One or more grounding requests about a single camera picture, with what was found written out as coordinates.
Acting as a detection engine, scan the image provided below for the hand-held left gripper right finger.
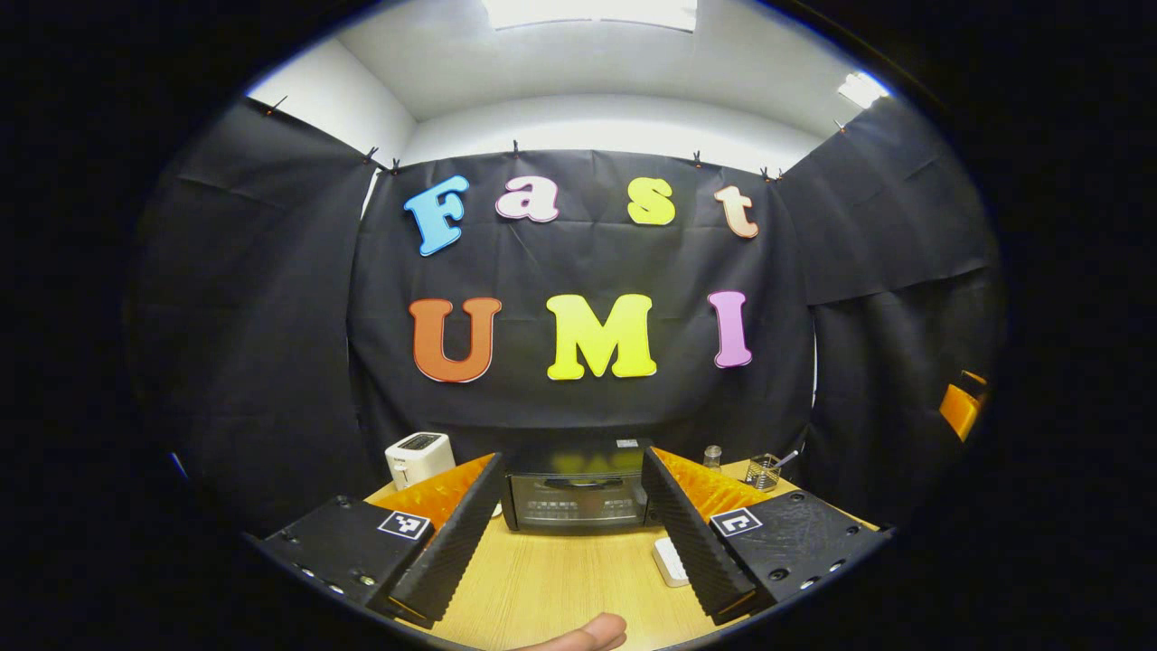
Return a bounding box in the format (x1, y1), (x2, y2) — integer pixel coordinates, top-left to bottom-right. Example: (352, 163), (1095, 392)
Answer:
(640, 445), (895, 627)

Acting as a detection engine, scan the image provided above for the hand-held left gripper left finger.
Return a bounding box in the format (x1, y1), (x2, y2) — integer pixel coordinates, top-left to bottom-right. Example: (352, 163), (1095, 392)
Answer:
(255, 451), (505, 629)

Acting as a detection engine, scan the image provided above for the black electric oven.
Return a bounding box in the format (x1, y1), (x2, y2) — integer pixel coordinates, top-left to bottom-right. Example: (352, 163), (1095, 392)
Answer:
(500, 439), (654, 533)

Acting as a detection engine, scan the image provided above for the small white dish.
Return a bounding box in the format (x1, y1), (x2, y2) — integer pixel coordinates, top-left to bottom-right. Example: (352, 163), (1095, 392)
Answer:
(652, 537), (691, 590)

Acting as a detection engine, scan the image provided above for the white toaster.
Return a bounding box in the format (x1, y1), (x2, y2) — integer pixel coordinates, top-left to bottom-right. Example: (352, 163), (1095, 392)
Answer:
(384, 432), (457, 492)

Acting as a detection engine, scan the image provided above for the small ceiling light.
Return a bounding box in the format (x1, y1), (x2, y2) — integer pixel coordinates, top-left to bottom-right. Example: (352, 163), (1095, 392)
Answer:
(837, 71), (892, 110)

